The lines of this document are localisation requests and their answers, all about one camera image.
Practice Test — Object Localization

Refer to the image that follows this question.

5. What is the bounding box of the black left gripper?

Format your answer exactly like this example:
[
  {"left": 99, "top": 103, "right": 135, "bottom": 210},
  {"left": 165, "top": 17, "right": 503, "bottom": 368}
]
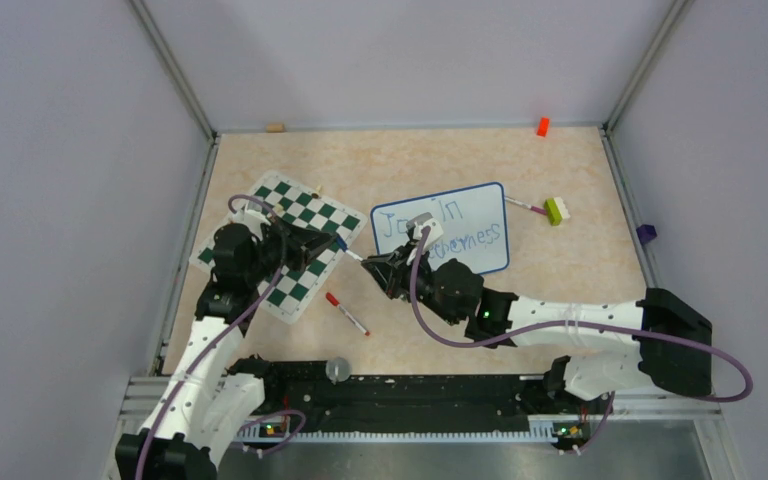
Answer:
[{"left": 245, "top": 214, "right": 338, "bottom": 284}]

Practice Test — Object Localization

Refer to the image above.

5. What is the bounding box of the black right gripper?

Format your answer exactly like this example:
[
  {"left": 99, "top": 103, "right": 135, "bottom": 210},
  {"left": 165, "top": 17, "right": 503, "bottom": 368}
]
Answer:
[{"left": 364, "top": 239, "right": 462, "bottom": 326}]

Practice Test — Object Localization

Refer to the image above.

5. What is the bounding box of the blue marker cap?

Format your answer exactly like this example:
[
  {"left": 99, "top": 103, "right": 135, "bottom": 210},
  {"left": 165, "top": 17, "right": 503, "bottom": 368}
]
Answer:
[{"left": 335, "top": 236, "right": 348, "bottom": 252}]

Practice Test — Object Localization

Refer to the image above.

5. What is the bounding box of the blue framed whiteboard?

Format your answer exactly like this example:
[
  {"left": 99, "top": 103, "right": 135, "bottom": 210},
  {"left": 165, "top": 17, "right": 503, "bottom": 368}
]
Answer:
[{"left": 370, "top": 182, "right": 510, "bottom": 274}]

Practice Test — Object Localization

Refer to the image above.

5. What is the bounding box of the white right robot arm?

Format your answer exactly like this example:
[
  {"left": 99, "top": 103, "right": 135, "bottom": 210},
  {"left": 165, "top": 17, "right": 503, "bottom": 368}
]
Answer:
[{"left": 361, "top": 245, "right": 713, "bottom": 412}]

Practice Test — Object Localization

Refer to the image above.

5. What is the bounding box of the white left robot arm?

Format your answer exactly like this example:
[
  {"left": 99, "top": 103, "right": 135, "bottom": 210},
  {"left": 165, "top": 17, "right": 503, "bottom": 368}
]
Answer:
[{"left": 115, "top": 220, "right": 338, "bottom": 479}]

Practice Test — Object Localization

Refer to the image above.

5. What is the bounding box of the green white chessboard mat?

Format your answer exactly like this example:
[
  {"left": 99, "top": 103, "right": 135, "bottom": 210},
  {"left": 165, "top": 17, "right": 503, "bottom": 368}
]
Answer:
[{"left": 189, "top": 171, "right": 368, "bottom": 324}]

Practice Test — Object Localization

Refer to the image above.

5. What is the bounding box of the red cap marker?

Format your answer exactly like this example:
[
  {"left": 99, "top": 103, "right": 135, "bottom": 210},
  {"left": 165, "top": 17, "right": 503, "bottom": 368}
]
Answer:
[{"left": 326, "top": 292, "right": 371, "bottom": 336}]

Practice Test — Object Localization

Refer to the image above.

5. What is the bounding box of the grey round knob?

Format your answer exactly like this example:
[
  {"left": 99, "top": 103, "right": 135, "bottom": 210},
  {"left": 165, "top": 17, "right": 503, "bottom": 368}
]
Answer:
[{"left": 325, "top": 357, "right": 351, "bottom": 384}]

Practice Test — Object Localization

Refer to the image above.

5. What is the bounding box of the wooden cork piece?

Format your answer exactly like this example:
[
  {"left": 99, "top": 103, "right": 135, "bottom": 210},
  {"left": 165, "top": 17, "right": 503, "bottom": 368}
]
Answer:
[{"left": 265, "top": 123, "right": 286, "bottom": 133}]

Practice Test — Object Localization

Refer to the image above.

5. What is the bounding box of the purple cap marker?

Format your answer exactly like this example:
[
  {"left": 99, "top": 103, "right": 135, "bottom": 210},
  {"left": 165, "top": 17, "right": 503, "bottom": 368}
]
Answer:
[{"left": 504, "top": 196, "right": 548, "bottom": 216}]

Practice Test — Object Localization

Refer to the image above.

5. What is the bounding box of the green white toy brick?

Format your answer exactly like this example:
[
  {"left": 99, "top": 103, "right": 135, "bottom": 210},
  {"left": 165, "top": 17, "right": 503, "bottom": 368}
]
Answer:
[{"left": 544, "top": 197, "right": 571, "bottom": 226}]

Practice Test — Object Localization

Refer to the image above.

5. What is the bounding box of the orange toy block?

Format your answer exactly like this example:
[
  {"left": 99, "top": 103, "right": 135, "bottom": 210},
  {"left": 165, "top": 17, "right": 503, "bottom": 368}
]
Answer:
[{"left": 536, "top": 117, "right": 551, "bottom": 138}]

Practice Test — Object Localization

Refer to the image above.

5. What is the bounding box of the purple toy block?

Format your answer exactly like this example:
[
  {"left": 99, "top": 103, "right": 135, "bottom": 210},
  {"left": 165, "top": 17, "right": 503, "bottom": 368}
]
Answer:
[{"left": 636, "top": 224, "right": 658, "bottom": 246}]

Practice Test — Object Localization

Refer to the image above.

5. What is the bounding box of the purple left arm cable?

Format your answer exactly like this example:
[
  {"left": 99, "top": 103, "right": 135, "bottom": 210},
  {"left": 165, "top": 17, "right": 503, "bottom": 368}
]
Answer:
[{"left": 133, "top": 193, "right": 309, "bottom": 480}]

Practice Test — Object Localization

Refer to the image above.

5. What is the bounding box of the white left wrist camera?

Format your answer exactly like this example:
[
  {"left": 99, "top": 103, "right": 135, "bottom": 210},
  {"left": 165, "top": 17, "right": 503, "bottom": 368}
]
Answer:
[{"left": 231, "top": 205, "right": 270, "bottom": 229}]

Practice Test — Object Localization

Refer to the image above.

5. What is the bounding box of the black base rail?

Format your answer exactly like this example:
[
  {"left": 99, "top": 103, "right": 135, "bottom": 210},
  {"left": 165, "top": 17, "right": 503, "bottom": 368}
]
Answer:
[{"left": 228, "top": 358, "right": 607, "bottom": 434}]

